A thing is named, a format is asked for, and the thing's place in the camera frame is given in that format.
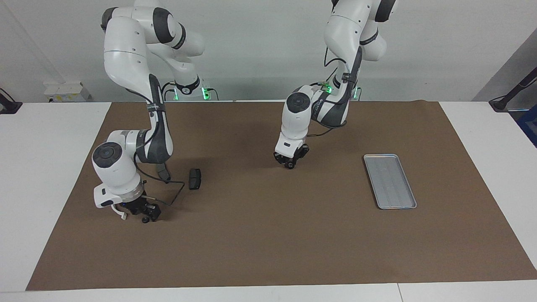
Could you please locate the silver metal ribbed tray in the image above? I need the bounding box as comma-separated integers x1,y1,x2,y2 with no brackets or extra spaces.
363,154,417,210

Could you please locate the brown paper table mat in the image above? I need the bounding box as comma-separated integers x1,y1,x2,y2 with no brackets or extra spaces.
26,101,537,291

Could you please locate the white power strip box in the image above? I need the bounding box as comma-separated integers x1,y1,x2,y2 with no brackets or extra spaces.
44,82,91,102

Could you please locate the black angled stand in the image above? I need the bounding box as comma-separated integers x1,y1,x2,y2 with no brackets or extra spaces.
489,67,537,112

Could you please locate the blue box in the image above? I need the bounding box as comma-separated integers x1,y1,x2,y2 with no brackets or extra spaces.
516,105,537,148

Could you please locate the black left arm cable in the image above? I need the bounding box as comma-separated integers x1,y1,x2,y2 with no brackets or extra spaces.
308,46,365,137

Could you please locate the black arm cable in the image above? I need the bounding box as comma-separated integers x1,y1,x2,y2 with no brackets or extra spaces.
308,46,365,137
134,138,185,206

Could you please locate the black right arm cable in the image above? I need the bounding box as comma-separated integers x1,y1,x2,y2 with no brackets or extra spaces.
134,138,185,206

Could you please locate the black clamp mount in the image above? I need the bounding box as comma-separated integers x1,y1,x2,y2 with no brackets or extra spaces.
0,87,23,115

